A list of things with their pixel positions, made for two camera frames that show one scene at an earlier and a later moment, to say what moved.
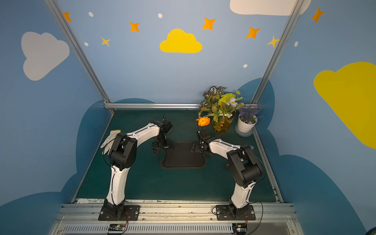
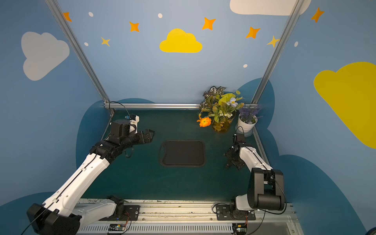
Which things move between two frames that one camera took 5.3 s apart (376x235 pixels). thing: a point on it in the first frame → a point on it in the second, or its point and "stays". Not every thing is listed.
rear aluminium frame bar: [152, 105] stays
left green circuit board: [116, 227] stays
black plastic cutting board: [181, 156] stays
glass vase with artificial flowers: [218, 107] stays
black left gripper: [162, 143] → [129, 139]
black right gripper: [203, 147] → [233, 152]
